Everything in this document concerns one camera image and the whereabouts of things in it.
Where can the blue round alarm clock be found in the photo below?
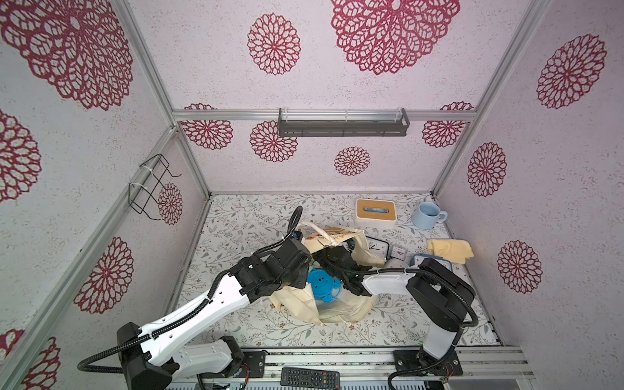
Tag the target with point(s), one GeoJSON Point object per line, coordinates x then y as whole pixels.
{"type": "Point", "coordinates": [325, 288]}

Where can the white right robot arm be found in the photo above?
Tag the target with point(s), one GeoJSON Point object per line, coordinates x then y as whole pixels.
{"type": "Point", "coordinates": [445, 298]}

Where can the black remote control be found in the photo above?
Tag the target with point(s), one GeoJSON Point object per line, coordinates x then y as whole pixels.
{"type": "Point", "coordinates": [308, 378]}

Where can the white round alarm clock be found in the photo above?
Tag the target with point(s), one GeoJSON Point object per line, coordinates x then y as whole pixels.
{"type": "Point", "coordinates": [396, 263]}

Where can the blue square alarm clock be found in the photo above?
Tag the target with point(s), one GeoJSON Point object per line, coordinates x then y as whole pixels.
{"type": "Point", "coordinates": [417, 260]}

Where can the black square alarm clock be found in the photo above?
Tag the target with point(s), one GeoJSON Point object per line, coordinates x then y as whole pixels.
{"type": "Point", "coordinates": [378, 247]}

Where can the aluminium front rail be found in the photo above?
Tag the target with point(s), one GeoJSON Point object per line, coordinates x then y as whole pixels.
{"type": "Point", "coordinates": [377, 363]}

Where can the cream floral canvas bag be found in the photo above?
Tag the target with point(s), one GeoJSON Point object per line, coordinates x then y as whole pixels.
{"type": "Point", "coordinates": [348, 307]}

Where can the white wooden-top tissue box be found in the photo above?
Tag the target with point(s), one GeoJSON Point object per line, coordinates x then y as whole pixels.
{"type": "Point", "coordinates": [375, 213]}

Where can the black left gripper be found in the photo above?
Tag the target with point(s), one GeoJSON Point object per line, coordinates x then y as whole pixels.
{"type": "Point", "coordinates": [301, 282]}

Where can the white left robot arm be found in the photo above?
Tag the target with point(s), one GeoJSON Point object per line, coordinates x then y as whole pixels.
{"type": "Point", "coordinates": [163, 352]}

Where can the black wire wall rack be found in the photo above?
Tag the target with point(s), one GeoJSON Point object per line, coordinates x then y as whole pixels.
{"type": "Point", "coordinates": [157, 200]}

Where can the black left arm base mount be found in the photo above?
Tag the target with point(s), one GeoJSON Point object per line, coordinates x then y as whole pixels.
{"type": "Point", "coordinates": [242, 364]}

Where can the yellow cloth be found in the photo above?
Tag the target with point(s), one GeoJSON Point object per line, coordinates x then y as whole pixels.
{"type": "Point", "coordinates": [455, 251]}

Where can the light blue mug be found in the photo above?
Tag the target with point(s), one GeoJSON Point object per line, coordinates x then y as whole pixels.
{"type": "Point", "coordinates": [427, 215]}

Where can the black wall shelf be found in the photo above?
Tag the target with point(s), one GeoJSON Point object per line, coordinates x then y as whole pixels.
{"type": "Point", "coordinates": [396, 127]}

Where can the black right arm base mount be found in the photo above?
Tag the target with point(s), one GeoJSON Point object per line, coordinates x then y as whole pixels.
{"type": "Point", "coordinates": [420, 363]}

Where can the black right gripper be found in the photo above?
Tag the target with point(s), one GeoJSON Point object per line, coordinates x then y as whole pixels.
{"type": "Point", "coordinates": [339, 262]}

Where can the small clear alarm clock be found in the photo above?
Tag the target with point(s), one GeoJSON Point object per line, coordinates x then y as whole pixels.
{"type": "Point", "coordinates": [398, 252]}

